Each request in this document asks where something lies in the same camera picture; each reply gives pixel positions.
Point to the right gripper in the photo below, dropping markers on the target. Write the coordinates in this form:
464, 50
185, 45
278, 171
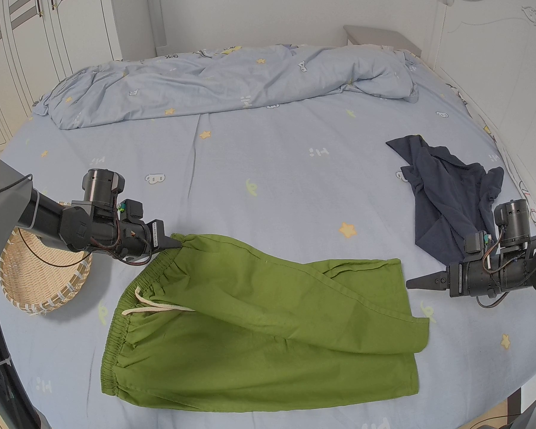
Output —
473, 279

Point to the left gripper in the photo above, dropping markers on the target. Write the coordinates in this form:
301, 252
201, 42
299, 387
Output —
134, 241

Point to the green shorts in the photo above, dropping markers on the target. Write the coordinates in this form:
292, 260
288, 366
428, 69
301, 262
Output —
259, 351

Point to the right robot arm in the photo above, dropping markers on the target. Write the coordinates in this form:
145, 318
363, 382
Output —
513, 221

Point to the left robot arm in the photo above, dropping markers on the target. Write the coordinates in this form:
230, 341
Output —
49, 219

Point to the dark blue garment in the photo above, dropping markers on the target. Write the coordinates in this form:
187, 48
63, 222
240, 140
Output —
446, 203

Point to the round woven basket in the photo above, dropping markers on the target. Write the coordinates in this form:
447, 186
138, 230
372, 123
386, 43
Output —
40, 284

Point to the bed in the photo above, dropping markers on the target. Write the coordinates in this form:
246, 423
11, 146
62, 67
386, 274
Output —
295, 150

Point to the pale blue quilt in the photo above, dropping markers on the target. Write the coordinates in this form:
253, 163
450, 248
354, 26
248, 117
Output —
205, 87

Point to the white wardrobe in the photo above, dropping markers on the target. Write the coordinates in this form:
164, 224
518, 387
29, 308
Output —
49, 38

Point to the grey bedside table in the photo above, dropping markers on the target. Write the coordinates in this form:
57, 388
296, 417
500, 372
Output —
375, 36

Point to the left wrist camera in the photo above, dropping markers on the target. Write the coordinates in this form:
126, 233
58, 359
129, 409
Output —
132, 210

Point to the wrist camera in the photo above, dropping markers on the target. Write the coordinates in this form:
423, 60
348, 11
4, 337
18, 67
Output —
132, 210
475, 244

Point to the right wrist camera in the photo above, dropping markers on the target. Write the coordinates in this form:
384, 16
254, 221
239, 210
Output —
475, 244

